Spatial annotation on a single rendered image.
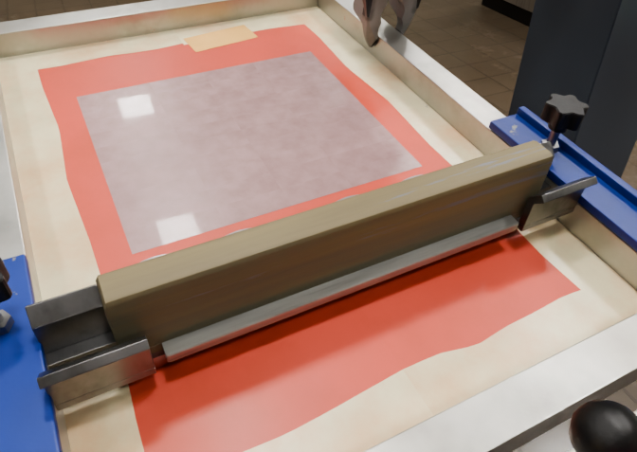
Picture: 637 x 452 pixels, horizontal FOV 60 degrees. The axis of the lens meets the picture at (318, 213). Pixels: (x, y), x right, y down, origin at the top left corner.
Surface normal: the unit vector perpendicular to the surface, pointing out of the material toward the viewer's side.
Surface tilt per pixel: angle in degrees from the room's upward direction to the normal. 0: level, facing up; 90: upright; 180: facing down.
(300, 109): 7
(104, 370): 97
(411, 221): 97
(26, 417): 7
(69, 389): 97
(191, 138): 7
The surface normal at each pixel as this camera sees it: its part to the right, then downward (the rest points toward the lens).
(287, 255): 0.45, 0.64
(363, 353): 0.05, -0.72
